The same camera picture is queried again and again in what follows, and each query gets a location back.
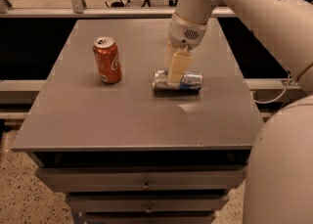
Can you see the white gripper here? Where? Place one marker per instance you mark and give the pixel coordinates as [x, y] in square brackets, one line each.
[184, 34]

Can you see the silver blue redbull can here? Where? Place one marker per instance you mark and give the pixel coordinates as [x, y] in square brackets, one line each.
[191, 80]

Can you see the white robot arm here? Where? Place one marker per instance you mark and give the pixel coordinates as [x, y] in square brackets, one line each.
[279, 180]

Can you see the red coca-cola can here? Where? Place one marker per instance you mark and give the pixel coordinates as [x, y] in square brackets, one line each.
[107, 59]

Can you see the grey drawer cabinet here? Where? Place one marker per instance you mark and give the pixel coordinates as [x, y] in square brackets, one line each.
[78, 121]

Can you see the top grey drawer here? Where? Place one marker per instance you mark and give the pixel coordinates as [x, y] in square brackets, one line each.
[78, 180]

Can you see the grey drawer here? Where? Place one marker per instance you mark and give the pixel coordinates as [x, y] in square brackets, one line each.
[141, 219]
[78, 180]
[152, 202]

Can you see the middle grey drawer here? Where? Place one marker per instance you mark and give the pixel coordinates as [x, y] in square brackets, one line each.
[152, 202]

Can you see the bottom grey drawer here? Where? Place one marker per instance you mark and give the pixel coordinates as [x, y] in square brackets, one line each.
[141, 219]

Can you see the metal railing frame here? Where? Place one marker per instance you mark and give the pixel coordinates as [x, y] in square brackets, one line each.
[98, 12]

